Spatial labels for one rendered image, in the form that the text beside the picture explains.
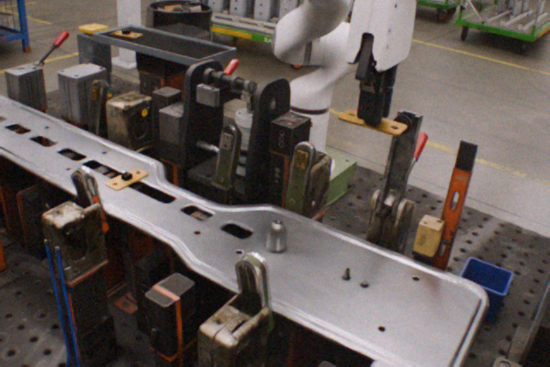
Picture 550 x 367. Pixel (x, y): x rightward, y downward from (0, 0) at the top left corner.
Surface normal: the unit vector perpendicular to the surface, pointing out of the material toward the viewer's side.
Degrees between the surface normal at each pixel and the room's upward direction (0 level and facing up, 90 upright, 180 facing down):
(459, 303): 0
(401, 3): 89
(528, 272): 0
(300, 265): 0
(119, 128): 90
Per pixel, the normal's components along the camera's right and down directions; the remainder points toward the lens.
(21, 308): 0.06, -0.89
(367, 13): -0.50, 0.27
